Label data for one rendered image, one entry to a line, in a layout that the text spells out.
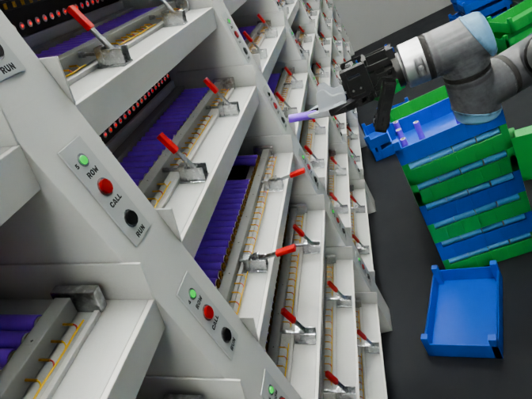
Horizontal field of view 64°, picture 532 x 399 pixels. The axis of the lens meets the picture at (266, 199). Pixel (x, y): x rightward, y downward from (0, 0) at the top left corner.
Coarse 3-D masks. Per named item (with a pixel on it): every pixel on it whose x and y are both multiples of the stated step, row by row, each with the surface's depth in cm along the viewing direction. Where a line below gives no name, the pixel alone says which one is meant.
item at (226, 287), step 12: (264, 156) 106; (276, 156) 109; (264, 168) 102; (252, 192) 92; (252, 204) 88; (264, 204) 90; (252, 216) 86; (240, 228) 82; (240, 240) 79; (240, 252) 76; (252, 252) 78; (228, 264) 73; (240, 264) 75; (228, 276) 71; (228, 288) 68; (228, 300) 67; (240, 300) 68
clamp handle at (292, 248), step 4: (280, 248) 73; (284, 248) 72; (288, 248) 72; (292, 248) 71; (272, 252) 73; (276, 252) 72; (280, 252) 72; (284, 252) 72; (288, 252) 72; (292, 252) 72; (256, 256) 73; (260, 256) 74; (264, 256) 73; (268, 256) 73; (272, 256) 73
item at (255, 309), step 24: (264, 144) 111; (288, 144) 110; (288, 168) 105; (264, 192) 96; (288, 192) 99; (264, 216) 88; (264, 240) 82; (240, 288) 71; (264, 288) 71; (240, 312) 67; (264, 312) 67; (264, 336) 66
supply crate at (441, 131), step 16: (416, 112) 139; (432, 112) 139; (448, 112) 139; (432, 128) 136; (448, 128) 121; (464, 128) 121; (480, 128) 120; (400, 144) 138; (416, 144) 124; (432, 144) 124; (448, 144) 124; (400, 160) 127
